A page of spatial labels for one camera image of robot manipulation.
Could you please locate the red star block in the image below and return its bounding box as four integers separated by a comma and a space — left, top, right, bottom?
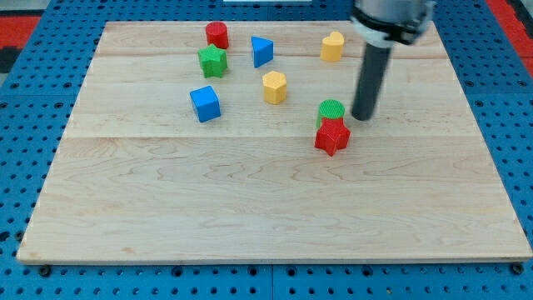
314, 117, 351, 157

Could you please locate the green star block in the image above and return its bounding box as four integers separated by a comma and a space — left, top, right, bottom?
197, 44, 227, 78

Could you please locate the yellow hexagon block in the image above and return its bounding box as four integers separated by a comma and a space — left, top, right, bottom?
262, 71, 287, 105

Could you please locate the wooden board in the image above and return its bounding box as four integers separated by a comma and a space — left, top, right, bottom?
17, 22, 532, 265

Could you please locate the blue cube block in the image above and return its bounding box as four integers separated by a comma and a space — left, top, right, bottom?
189, 86, 222, 123

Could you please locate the green cylinder block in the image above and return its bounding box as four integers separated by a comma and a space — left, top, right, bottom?
316, 99, 345, 129

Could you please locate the blue triangle block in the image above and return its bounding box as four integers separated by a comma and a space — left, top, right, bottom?
251, 36, 274, 68

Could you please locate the yellow heart block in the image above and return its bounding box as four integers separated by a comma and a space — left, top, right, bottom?
320, 31, 345, 62

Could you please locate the red cylinder block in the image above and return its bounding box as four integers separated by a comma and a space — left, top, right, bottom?
205, 21, 229, 49

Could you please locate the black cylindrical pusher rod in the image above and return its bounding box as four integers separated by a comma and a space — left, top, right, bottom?
351, 43, 391, 121

